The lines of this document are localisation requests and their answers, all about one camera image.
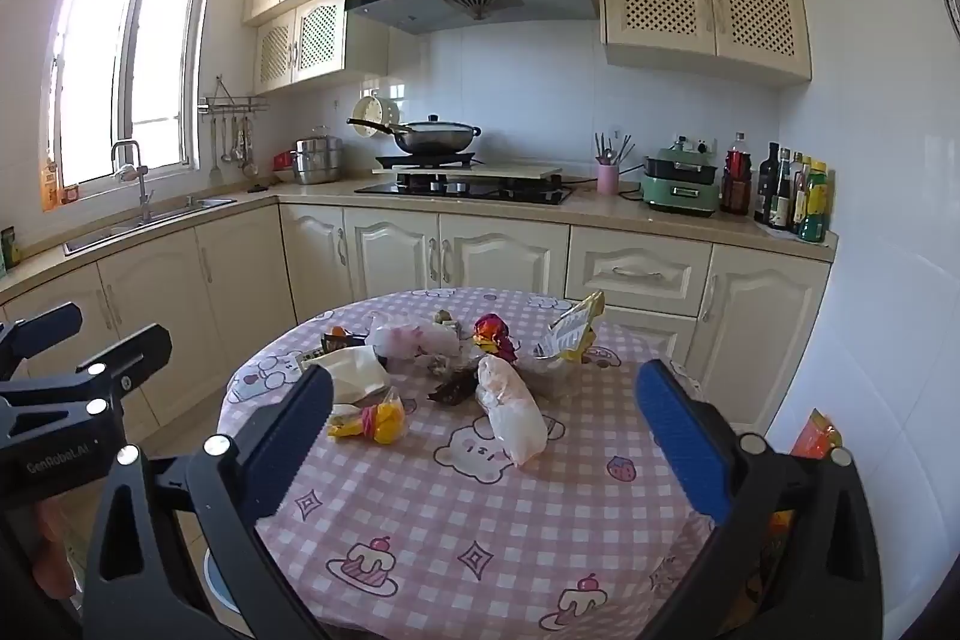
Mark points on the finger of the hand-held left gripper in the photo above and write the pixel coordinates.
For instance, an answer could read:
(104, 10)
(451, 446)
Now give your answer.
(139, 349)
(45, 325)

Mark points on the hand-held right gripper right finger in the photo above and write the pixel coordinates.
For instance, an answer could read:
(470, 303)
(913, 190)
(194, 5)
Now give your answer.
(686, 445)

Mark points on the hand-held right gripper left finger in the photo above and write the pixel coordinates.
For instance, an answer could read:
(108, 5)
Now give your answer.
(289, 452)

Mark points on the clear plastic bag red print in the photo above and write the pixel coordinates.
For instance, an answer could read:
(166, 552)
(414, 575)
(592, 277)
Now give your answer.
(405, 340)

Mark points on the red yellow foil wrapper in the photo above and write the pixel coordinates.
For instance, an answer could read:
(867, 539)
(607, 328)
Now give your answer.
(491, 332)

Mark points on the yellow pink plastic wrapper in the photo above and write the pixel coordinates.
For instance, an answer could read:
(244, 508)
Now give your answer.
(379, 422)

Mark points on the white crumpled paper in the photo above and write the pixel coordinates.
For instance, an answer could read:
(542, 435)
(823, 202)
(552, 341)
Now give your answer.
(352, 370)

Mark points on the steel sink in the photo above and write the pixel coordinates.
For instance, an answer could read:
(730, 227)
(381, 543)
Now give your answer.
(105, 239)

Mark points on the small orange black packet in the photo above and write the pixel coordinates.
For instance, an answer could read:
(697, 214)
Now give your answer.
(339, 335)

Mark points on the orange plastic bag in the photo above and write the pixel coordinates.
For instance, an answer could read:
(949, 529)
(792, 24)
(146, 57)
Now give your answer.
(817, 437)

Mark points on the small clear container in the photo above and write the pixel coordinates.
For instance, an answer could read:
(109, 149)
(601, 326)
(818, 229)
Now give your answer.
(70, 193)

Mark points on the orange bottle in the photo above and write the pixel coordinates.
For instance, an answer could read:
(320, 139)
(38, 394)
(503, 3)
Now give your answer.
(49, 186)

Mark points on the steel faucet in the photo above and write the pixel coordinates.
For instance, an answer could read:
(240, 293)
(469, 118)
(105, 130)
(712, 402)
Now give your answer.
(141, 190)

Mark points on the yellow snack packet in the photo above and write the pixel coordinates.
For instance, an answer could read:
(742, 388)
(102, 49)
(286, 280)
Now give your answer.
(574, 329)

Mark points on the white plastic bag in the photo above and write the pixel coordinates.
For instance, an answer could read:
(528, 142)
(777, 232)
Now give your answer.
(514, 422)

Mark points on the small white cloth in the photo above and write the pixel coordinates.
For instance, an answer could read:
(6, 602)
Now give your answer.
(129, 171)

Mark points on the dark brown wrapper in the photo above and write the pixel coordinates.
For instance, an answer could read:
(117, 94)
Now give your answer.
(454, 389)

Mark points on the grey crumpled wrapper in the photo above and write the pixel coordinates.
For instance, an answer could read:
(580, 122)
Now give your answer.
(442, 364)

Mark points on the hanging steel spatula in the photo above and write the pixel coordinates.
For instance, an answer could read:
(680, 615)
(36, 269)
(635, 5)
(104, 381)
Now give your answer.
(215, 160)

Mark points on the small brown scrap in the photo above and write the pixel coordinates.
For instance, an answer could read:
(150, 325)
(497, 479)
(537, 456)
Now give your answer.
(446, 317)

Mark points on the hanging steel skimmer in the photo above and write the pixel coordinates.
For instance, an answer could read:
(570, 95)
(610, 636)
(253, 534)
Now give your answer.
(250, 164)

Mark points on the cream base cabinets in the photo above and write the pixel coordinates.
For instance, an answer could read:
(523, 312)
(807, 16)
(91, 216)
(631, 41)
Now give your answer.
(390, 250)

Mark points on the hanging steel ladle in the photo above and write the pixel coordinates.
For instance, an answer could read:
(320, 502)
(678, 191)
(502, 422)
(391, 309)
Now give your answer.
(231, 141)

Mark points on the hanging steel spoon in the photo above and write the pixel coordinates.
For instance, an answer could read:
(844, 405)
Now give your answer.
(241, 145)

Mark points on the green electric cooker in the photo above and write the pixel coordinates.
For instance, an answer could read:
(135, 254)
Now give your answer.
(675, 194)

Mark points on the steel steamer pot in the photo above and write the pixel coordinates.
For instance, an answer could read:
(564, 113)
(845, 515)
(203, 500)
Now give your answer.
(319, 160)

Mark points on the dark bottle red label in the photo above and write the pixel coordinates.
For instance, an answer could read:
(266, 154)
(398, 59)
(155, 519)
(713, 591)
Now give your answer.
(739, 179)

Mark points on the green yellow bottle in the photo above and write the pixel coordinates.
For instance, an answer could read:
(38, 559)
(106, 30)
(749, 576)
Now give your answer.
(816, 205)

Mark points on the pink utensil cup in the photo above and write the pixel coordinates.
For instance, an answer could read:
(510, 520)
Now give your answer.
(607, 180)

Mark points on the brown sauce bottle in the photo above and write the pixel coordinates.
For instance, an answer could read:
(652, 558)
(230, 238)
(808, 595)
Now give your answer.
(799, 190)

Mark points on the kitchen window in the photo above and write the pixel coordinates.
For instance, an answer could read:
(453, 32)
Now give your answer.
(97, 48)

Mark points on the black pan support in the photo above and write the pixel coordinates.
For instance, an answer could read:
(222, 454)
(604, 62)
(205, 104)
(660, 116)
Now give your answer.
(390, 162)

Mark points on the black glass gas hob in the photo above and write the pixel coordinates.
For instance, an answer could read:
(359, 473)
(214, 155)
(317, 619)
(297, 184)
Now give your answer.
(510, 192)

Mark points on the small cream lattice cabinet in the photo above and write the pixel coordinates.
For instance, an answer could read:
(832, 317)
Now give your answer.
(300, 72)

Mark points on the cream perforated colander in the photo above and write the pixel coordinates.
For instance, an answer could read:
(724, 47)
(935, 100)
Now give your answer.
(367, 108)

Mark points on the steel wok with lid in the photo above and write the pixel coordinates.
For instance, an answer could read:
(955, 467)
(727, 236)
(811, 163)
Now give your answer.
(435, 139)

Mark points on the large cream lattice cabinet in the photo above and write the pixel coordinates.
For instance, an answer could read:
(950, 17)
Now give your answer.
(712, 10)

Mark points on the wall utensil rack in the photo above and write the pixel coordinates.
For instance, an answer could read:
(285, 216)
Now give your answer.
(232, 104)

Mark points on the white wall socket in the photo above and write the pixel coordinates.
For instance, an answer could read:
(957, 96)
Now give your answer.
(691, 144)

